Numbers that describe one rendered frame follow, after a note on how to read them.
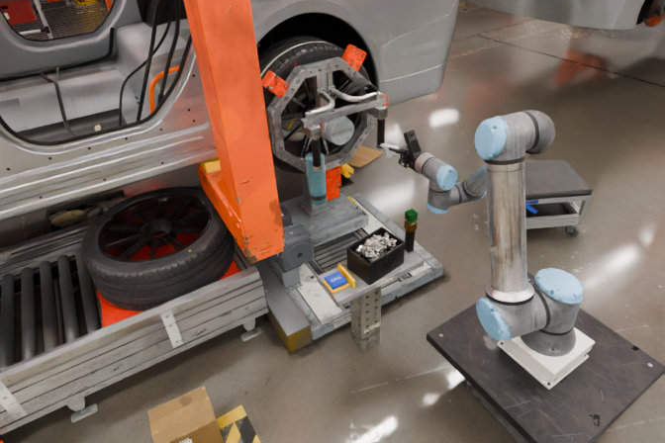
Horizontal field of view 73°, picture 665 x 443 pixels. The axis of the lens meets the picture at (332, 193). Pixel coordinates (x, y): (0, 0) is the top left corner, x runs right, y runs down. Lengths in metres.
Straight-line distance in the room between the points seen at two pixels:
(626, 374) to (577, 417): 0.28
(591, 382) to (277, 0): 1.89
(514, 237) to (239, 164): 0.93
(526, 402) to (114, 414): 1.62
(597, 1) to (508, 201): 2.83
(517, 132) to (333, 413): 1.32
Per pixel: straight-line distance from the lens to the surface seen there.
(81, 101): 2.82
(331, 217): 2.56
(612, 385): 1.97
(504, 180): 1.42
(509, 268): 1.53
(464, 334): 1.93
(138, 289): 2.10
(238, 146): 1.60
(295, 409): 2.08
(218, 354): 2.30
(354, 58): 2.16
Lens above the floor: 1.79
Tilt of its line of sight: 35 degrees down
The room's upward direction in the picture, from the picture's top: 3 degrees counter-clockwise
